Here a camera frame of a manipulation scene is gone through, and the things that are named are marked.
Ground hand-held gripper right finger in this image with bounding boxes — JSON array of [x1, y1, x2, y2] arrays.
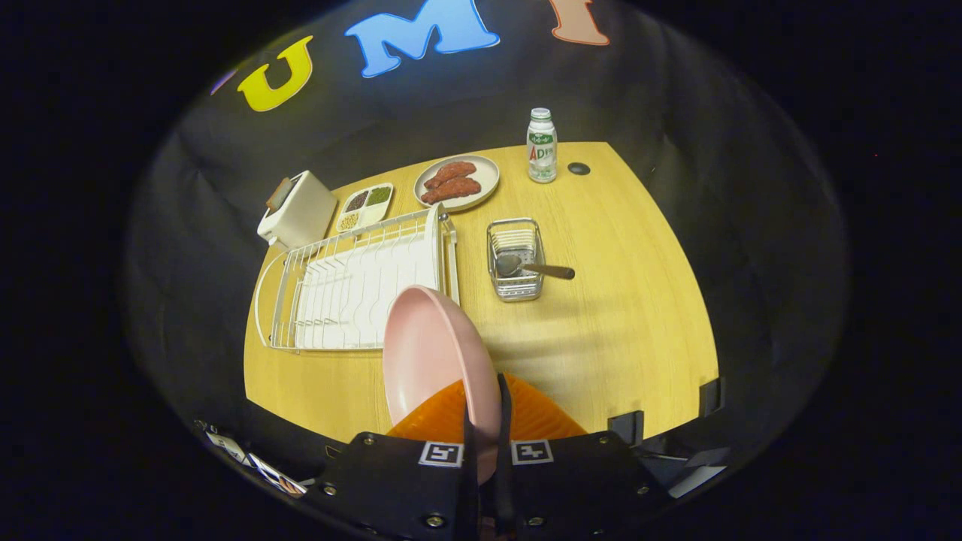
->
[[492, 372, 673, 541]]

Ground metal spoon with brown handle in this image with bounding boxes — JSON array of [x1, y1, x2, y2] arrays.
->
[[495, 253, 576, 281]]

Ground white and black equipment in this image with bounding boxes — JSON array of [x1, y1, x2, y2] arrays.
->
[[203, 428, 309, 498]]

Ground beige round dish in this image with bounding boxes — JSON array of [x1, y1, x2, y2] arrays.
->
[[413, 155, 501, 213]]

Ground white green-label drink bottle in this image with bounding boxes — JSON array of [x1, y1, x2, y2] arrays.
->
[[526, 107, 558, 184]]

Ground white toaster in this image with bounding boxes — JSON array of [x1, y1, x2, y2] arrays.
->
[[257, 170, 339, 250]]

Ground pink plate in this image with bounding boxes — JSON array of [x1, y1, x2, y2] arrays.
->
[[382, 285, 503, 485]]

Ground clear wire basket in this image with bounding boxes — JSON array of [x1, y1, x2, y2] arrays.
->
[[486, 218, 546, 303]]

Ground white wire dish rack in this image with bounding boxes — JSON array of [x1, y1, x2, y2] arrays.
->
[[254, 203, 461, 352]]

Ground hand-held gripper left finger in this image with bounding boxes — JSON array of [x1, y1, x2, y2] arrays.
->
[[312, 379, 482, 541]]

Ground white divided grain tray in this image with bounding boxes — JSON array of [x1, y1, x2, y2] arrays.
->
[[335, 183, 395, 234]]

